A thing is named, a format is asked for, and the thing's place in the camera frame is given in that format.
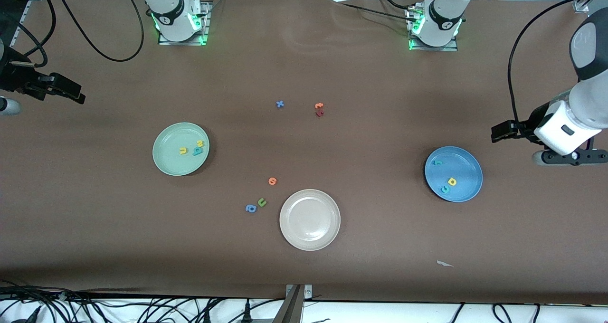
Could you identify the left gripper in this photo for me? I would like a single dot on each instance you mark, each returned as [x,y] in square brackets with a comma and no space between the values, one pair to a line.
[526,126]

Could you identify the white paper scrap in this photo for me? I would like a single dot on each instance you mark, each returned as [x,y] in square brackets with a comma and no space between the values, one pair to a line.
[444,264]

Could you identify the teal foam letter q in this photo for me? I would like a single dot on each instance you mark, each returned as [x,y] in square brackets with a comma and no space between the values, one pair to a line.
[197,151]

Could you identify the aluminium table edge rail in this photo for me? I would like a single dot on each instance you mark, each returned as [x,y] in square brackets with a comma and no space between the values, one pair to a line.
[26,14]

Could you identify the green foam letter u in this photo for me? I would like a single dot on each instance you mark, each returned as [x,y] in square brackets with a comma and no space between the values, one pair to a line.
[261,202]

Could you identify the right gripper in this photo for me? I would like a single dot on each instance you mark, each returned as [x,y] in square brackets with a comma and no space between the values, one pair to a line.
[18,80]

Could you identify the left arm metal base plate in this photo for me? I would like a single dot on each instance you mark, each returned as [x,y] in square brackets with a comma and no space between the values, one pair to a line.
[432,49]

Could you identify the blue plate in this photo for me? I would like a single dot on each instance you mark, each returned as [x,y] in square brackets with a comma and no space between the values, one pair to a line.
[463,166]

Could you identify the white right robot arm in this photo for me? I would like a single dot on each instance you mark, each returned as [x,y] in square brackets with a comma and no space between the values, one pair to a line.
[168,9]

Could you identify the metal table bracket post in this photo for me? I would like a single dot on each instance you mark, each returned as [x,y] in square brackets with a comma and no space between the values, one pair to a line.
[292,308]

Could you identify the blue foam letter a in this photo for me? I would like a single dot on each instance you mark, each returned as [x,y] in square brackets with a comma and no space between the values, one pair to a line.
[251,208]

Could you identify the green plate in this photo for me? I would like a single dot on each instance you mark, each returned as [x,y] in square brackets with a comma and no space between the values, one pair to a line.
[173,161]

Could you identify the beige plate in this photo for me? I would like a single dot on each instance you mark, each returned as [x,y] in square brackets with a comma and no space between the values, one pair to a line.
[309,220]

